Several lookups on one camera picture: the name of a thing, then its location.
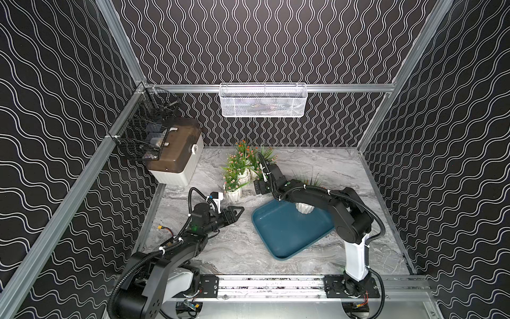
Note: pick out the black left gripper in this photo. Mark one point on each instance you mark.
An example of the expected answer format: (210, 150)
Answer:
(225, 217)

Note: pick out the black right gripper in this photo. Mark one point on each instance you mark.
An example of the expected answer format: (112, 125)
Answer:
(259, 185)

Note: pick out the potted pink gypsophila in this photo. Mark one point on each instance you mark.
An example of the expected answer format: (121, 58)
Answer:
(260, 155)
(236, 163)
(233, 185)

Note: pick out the potted red gypsophila plant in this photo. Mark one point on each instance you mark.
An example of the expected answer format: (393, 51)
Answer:
(303, 204)

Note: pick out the teal plastic tray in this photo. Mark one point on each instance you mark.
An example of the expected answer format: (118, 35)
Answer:
(286, 232)

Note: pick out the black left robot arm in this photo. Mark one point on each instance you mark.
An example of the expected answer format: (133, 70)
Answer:
(140, 290)

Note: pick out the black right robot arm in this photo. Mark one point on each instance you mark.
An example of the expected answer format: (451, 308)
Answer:
(353, 221)

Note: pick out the potted orange gypsophila at back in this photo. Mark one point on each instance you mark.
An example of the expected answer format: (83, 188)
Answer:
(249, 155)

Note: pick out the brown storage box lid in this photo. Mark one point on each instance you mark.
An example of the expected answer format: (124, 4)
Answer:
(181, 131)

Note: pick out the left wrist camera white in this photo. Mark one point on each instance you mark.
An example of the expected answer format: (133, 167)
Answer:
(217, 198)

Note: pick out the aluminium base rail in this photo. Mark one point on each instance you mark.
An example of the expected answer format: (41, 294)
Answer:
(311, 288)

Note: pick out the white mesh wall basket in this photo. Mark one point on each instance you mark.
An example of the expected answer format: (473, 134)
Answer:
(263, 100)

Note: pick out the black wire wall basket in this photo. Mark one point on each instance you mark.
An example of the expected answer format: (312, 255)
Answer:
(142, 134)

